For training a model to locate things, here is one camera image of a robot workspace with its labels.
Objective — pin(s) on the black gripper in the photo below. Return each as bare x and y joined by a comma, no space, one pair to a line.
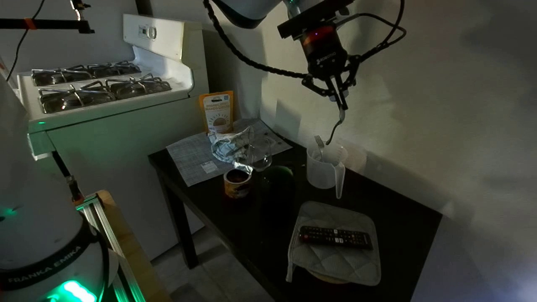
326,52

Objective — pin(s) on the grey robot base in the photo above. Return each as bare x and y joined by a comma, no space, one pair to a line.
34,223

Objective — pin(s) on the clear plastic measuring jug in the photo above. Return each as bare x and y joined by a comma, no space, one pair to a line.
321,168

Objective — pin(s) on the dark tall cup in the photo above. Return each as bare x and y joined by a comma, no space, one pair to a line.
277,193

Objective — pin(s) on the shiny foil piece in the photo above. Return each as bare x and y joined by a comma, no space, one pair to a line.
245,166

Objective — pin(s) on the crumpled clear plastic wrapper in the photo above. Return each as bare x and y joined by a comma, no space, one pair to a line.
228,145

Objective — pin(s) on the orange snack bag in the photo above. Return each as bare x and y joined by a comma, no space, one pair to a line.
217,109

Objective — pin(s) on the brown ceramic mug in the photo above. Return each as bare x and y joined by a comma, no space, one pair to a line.
237,183

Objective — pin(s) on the black remote control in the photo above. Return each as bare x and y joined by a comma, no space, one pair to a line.
336,237

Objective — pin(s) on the black wooden table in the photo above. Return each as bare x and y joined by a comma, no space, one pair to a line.
252,223

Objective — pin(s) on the grey newspaper sheet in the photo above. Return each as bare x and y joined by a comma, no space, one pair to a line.
193,156

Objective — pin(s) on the grey quilted pot holder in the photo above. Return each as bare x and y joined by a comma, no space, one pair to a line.
336,260

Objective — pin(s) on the white kitchen stove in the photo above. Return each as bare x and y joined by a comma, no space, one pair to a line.
128,140

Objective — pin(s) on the black stove burner grate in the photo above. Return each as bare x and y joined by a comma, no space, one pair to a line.
84,71
101,93

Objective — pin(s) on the wooden board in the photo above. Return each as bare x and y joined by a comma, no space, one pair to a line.
131,245

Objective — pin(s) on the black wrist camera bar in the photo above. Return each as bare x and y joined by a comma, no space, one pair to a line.
312,19

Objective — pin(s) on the aluminium frame profile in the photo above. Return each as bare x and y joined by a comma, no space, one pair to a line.
106,228

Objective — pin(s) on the black horizontal camera rod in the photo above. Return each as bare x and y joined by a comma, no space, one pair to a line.
44,24

